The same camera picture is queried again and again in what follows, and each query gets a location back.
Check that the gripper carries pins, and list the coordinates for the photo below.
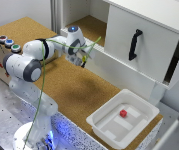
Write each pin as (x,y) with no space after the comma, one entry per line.
(75,58)

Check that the yellow block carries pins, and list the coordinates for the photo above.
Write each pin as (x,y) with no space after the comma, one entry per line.
(84,60)

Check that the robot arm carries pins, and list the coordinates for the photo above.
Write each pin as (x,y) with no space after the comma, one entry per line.
(22,65)

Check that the white cabinet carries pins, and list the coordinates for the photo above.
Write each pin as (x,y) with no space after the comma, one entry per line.
(122,75)

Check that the green button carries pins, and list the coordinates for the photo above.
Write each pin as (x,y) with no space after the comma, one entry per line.
(15,47)

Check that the blue button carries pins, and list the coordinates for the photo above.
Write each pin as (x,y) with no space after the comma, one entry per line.
(9,42)

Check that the pink block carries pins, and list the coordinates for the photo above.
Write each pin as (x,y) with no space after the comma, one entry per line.
(123,113)

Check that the white sliding door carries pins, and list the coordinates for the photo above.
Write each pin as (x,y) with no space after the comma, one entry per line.
(149,50)

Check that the red button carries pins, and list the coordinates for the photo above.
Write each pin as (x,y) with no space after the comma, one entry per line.
(2,38)

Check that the white plastic box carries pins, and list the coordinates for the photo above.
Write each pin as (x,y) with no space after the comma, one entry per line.
(135,126)

